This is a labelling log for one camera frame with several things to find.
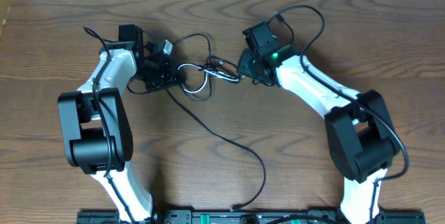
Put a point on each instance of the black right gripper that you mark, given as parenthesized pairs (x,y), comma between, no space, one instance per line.
(243,66)

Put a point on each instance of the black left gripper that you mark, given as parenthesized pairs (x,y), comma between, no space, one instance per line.
(170,69)

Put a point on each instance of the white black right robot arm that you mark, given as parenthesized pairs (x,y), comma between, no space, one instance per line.
(360,135)

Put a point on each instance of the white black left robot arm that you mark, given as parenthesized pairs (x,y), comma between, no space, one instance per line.
(97,135)

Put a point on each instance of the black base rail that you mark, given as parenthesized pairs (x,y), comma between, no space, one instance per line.
(183,216)

